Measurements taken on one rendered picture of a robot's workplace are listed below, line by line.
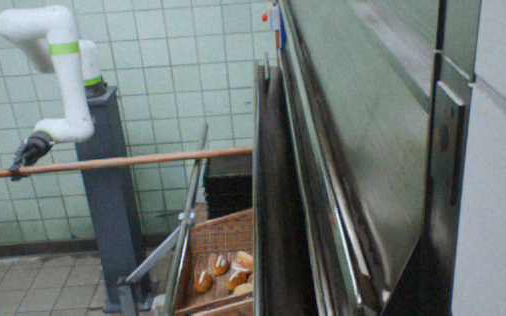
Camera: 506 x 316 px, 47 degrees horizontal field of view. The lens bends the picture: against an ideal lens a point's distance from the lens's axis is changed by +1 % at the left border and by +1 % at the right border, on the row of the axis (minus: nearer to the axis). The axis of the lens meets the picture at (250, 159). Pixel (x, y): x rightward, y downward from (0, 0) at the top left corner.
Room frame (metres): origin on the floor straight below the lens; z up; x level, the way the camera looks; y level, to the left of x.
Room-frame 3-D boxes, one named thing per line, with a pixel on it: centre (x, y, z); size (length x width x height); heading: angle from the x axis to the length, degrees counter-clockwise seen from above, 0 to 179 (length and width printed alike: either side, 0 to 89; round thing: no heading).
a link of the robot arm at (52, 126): (2.19, 0.81, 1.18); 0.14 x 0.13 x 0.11; 178
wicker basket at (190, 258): (1.82, 0.07, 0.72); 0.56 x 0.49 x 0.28; 178
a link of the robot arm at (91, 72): (2.60, 0.74, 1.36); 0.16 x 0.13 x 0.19; 96
